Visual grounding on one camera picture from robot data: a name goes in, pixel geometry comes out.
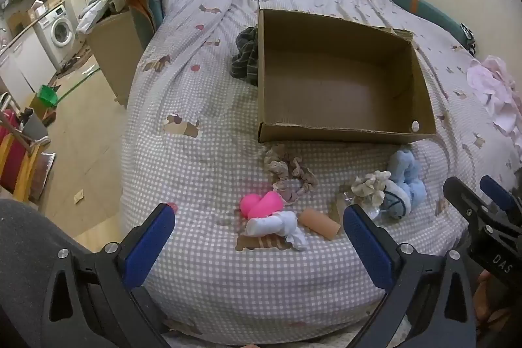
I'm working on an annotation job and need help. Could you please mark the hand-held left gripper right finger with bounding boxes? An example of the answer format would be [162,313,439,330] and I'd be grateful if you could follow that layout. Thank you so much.
[343,204,478,348]

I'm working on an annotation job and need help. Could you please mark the teal pillow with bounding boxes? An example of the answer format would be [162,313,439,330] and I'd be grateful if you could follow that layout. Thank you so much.
[376,0,479,56]

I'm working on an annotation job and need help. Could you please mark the white washing machine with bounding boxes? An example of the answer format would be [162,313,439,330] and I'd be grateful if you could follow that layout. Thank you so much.
[34,4,77,60]

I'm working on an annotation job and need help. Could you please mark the orange teal blanket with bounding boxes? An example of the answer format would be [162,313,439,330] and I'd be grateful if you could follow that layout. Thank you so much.
[126,0,166,36]

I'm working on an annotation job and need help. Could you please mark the dark striped cloth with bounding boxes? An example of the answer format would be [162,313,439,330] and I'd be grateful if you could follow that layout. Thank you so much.
[230,27,259,85]

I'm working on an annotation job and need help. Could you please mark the cream scrunchie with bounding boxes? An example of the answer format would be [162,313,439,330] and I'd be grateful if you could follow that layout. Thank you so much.
[351,171,390,208]

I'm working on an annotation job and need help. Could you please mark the yellow wooden chair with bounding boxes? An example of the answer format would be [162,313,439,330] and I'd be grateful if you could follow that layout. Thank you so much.
[0,109,53,203]

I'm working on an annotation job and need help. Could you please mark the light blue cloth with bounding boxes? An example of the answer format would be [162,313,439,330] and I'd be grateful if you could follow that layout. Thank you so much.
[385,147,427,210]

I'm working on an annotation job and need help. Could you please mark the green broom stick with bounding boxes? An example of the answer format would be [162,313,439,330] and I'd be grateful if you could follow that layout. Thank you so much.
[57,66,101,104]

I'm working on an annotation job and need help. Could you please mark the person's right hand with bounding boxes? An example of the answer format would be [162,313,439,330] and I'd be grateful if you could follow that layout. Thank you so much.
[475,270,507,326]

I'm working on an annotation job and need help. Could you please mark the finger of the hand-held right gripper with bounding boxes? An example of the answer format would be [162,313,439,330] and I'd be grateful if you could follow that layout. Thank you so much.
[442,176,496,228]
[480,175,522,219]

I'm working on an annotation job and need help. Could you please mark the brown scrunchie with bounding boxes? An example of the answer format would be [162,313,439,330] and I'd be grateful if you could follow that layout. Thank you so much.
[264,144,319,204]

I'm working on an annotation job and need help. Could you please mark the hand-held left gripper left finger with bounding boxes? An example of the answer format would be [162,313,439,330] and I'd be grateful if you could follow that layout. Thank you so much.
[41,203,178,348]

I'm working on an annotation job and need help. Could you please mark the white socks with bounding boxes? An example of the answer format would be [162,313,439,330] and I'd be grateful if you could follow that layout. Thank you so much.
[245,210,307,251]

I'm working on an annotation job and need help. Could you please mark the pink cloth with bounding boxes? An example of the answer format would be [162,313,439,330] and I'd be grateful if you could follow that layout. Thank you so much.
[466,55,522,154]

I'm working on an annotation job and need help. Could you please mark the person's grey trouser leg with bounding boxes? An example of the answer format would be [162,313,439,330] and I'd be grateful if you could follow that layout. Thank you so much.
[0,198,96,348]

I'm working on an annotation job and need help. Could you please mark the bedside cardboard box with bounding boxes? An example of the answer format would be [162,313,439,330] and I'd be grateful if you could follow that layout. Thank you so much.
[85,8,156,109]

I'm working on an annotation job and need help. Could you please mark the clear plastic wrapper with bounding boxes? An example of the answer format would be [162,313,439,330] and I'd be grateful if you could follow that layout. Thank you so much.
[336,190,370,221]

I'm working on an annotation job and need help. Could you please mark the checked printed bedsheet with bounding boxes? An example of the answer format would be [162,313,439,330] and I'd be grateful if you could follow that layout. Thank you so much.
[118,0,522,336]

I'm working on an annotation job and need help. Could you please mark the peach cloth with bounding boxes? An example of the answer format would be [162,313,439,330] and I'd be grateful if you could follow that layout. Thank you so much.
[299,208,341,240]

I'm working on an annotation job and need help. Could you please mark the white kitchen cabinet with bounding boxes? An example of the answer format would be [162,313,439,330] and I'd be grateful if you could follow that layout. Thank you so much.
[0,31,58,101]

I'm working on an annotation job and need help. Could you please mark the grey blue sock ball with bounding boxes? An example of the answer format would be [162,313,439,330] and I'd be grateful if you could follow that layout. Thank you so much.
[381,190,409,219]

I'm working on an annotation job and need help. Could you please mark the pink soft sponge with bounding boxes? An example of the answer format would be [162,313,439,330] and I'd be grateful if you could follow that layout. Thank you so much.
[240,191,285,220]

